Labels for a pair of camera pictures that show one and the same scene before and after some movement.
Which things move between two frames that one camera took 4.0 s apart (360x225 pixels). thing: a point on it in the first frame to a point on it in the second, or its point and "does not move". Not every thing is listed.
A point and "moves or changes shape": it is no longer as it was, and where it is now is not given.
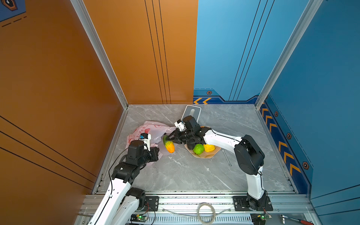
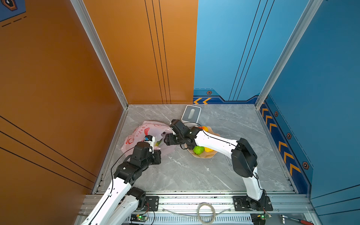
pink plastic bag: x=156 y=131 moves or changes shape
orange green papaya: x=169 y=145 to x=158 y=143
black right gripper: x=176 y=137 does not move
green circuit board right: x=260 y=218 does not move
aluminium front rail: x=206 y=209 does not move
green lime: x=198 y=149 does not move
